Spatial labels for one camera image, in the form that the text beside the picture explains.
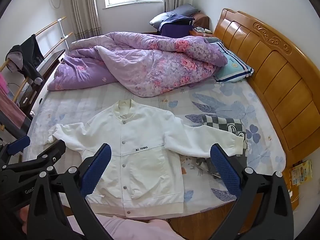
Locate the wooden nightstand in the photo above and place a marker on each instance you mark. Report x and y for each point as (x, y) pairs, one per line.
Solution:
(197, 33)

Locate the purple floral quilt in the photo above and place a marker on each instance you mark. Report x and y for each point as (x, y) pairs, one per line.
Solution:
(150, 62)

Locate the pink towel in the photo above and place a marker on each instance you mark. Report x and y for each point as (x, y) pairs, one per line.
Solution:
(12, 105)

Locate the wooden headboard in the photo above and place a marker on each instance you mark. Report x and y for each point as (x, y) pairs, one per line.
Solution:
(277, 65)

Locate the dark blue pillow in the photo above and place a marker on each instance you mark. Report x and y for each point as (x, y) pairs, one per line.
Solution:
(180, 11)

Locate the white jacket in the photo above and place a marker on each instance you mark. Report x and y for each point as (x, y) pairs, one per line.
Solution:
(140, 160)

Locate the person's pink clothing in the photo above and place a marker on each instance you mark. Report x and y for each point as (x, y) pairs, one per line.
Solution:
(120, 227)

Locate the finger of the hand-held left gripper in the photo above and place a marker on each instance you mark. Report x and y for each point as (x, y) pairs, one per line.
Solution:
(17, 147)
(52, 152)

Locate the person's left hand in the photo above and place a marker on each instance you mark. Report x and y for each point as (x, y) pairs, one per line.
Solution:
(23, 217)

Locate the light green striped cloth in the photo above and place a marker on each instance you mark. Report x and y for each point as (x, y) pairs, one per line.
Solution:
(232, 67)

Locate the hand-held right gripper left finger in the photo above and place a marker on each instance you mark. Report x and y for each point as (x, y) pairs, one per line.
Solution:
(96, 170)

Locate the dark blue clothes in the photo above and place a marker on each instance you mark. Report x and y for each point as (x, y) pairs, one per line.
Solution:
(175, 26)

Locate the yellow box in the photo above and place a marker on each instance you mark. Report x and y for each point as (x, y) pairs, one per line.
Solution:
(301, 172)

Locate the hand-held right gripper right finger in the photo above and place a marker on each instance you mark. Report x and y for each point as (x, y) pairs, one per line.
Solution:
(225, 170)

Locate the black television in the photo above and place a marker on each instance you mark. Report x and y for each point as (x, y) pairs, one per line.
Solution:
(51, 61)

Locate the black jacket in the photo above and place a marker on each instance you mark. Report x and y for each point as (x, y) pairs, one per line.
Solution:
(30, 52)

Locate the brown chair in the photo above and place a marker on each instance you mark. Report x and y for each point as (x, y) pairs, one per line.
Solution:
(202, 20)

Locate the checkered blanket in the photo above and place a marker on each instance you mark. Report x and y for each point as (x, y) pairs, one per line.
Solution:
(222, 123)

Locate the wooden clothes rack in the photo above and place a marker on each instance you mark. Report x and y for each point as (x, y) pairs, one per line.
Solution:
(53, 46)

